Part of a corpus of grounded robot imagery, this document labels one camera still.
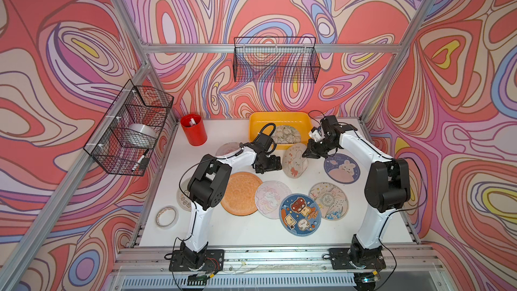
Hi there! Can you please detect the pink rainbow horse coaster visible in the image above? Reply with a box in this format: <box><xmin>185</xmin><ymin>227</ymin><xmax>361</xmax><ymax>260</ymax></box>
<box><xmin>215</xmin><ymin>141</ymin><xmax>240</xmax><ymax>157</ymax></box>

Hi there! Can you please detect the blue toast cartoon coaster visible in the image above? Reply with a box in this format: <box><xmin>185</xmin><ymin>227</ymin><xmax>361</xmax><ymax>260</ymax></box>
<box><xmin>279</xmin><ymin>193</ymin><xmax>322</xmax><ymax>237</ymax></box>

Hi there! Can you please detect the red cylindrical cup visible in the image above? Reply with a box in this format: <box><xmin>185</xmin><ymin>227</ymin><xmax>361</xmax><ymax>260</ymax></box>
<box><xmin>180</xmin><ymin>114</ymin><xmax>207</xmax><ymax>146</ymax></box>

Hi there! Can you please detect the white marker in basket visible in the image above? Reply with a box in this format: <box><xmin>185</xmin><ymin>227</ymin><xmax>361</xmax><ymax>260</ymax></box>
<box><xmin>131</xmin><ymin>149</ymin><xmax>149</xmax><ymax>172</ymax></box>

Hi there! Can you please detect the black wire basket on wall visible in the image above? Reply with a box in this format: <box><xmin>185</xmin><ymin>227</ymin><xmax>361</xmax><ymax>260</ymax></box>
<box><xmin>83</xmin><ymin>80</ymin><xmax>174</xmax><ymax>176</ymax></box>
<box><xmin>233</xmin><ymin>35</ymin><xmax>320</xmax><ymax>84</ymax></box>

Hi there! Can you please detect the pink bunny coaster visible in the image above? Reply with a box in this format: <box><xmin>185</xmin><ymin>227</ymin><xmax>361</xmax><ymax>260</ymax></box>
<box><xmin>281</xmin><ymin>143</ymin><xmax>308</xmax><ymax>179</ymax></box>

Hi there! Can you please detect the black wire basket on back wall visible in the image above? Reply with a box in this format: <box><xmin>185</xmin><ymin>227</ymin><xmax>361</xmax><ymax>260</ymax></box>
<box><xmin>233</xmin><ymin>35</ymin><xmax>320</xmax><ymax>84</ymax></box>

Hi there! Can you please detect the pink unicorn coaster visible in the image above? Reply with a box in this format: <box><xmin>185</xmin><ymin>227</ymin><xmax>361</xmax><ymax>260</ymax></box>
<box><xmin>254</xmin><ymin>181</ymin><xmax>292</xmax><ymax>220</ymax></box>

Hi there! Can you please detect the silver tape roll in basket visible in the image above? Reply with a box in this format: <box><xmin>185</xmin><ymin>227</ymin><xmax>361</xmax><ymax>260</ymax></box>
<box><xmin>123</xmin><ymin>123</ymin><xmax>158</xmax><ymax>149</ymax></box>

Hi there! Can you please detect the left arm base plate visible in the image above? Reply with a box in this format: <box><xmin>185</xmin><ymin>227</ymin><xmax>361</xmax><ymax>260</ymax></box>
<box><xmin>168</xmin><ymin>249</ymin><xmax>225</xmax><ymax>273</ymax></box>

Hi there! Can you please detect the orange waffle pattern coaster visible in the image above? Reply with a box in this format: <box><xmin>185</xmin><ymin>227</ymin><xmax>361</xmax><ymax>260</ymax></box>
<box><xmin>221</xmin><ymin>172</ymin><xmax>263</xmax><ymax>216</ymax></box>

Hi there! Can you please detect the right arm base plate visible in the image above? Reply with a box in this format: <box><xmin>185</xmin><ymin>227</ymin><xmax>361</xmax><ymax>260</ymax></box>
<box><xmin>329</xmin><ymin>245</ymin><xmax>386</xmax><ymax>270</ymax></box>

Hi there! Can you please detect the beige cat coaster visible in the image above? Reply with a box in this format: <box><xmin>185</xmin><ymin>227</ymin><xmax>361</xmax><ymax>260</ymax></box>
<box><xmin>176</xmin><ymin>188</ymin><xmax>191</xmax><ymax>212</ymax></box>

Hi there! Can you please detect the clear tape roll on table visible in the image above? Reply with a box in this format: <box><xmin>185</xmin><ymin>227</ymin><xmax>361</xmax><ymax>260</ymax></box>
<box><xmin>155</xmin><ymin>206</ymin><xmax>179</xmax><ymax>229</ymax></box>

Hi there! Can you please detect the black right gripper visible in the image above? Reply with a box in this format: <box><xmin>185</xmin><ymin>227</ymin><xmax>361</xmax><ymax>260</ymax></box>
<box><xmin>302</xmin><ymin>137</ymin><xmax>337</xmax><ymax>160</ymax></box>

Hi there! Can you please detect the beige wave pattern coaster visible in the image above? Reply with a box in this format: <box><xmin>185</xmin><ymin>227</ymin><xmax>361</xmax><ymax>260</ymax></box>
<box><xmin>309</xmin><ymin>182</ymin><xmax>349</xmax><ymax>221</ymax></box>

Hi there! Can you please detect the green floral bear coaster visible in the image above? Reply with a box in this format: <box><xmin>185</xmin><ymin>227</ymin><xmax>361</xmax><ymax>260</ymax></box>
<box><xmin>271</xmin><ymin>125</ymin><xmax>301</xmax><ymax>145</ymax></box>

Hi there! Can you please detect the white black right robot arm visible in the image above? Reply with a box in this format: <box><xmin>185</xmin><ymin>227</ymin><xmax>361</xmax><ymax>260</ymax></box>
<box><xmin>303</xmin><ymin>116</ymin><xmax>411</xmax><ymax>253</ymax></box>

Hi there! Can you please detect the black wire basket on left wall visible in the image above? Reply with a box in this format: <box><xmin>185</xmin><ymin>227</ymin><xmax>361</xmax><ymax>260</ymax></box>
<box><xmin>83</xmin><ymin>80</ymin><xmax>174</xmax><ymax>176</ymax></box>

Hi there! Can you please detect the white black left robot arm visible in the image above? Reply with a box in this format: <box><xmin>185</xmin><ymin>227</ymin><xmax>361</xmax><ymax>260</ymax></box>
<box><xmin>181</xmin><ymin>133</ymin><xmax>281</xmax><ymax>253</ymax></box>

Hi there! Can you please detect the purple space bunny coaster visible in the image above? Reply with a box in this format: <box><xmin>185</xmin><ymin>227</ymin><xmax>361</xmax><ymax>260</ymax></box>
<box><xmin>324</xmin><ymin>153</ymin><xmax>361</xmax><ymax>184</ymax></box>

